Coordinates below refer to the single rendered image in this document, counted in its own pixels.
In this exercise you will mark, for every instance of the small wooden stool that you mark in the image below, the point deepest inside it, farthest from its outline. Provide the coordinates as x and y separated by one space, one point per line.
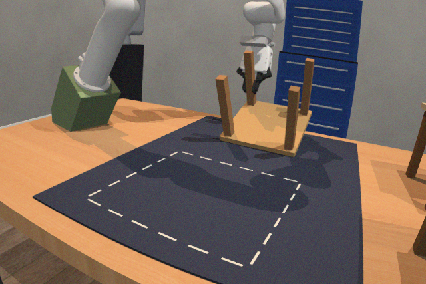
262 125

